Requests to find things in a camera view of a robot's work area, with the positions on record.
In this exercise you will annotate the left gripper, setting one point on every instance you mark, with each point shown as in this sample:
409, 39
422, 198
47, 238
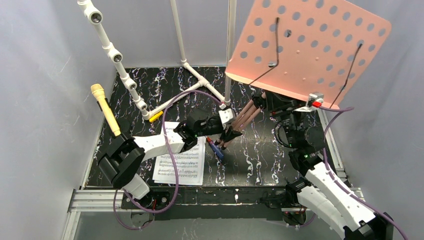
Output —
224, 127

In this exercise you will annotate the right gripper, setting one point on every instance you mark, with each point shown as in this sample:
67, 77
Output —
260, 101

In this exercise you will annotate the blue red screwdriver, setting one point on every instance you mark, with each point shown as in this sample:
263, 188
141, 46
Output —
215, 148

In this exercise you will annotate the pink music stand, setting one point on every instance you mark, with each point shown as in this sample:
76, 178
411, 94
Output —
299, 47

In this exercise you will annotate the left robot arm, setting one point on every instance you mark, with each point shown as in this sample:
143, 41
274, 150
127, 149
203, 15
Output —
122, 158

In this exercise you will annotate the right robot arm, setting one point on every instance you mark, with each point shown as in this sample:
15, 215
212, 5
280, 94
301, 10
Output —
319, 188

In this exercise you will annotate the yellow toy microphone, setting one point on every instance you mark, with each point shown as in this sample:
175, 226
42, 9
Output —
99, 94

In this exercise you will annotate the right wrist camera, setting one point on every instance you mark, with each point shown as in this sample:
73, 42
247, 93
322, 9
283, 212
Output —
314, 102

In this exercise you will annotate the aluminium frame rail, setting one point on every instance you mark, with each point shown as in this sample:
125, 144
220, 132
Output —
210, 202

